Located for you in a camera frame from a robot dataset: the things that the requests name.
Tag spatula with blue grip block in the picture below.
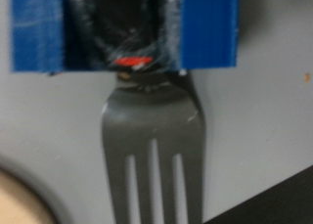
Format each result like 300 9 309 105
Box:
11 0 239 224

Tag silver toaster oven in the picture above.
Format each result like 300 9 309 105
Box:
0 0 313 224

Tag round wooden board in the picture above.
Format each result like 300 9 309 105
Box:
0 166 61 224

